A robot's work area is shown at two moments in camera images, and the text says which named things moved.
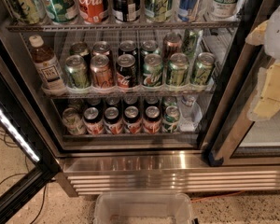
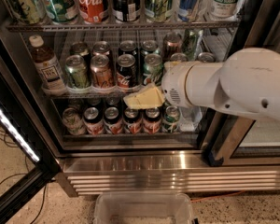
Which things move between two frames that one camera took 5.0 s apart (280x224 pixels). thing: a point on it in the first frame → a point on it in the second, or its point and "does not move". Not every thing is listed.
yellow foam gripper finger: (257, 37) → (169, 64)
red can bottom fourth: (132, 120) does not move
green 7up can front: (152, 70) does not move
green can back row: (149, 47) does not move
